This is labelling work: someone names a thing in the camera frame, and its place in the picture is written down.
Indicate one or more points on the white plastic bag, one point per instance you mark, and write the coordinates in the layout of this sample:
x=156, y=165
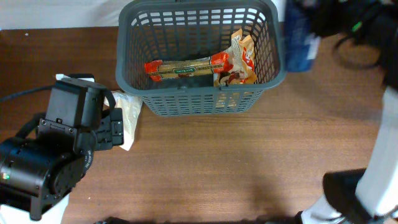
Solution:
x=131, y=107

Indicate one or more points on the orange snack bag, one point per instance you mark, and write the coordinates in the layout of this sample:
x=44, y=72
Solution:
x=241, y=68

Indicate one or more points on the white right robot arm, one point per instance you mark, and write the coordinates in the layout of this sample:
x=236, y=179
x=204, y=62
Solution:
x=367, y=195

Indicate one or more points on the grey plastic basket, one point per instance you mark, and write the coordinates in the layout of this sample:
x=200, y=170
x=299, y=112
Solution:
x=187, y=30

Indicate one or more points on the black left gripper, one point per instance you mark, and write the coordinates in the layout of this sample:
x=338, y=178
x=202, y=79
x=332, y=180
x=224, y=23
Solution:
x=111, y=134

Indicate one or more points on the blue carton box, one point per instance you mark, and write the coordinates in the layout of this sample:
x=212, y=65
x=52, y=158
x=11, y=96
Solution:
x=301, y=44

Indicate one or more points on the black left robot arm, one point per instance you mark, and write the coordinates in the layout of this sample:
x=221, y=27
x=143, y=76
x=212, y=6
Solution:
x=49, y=155

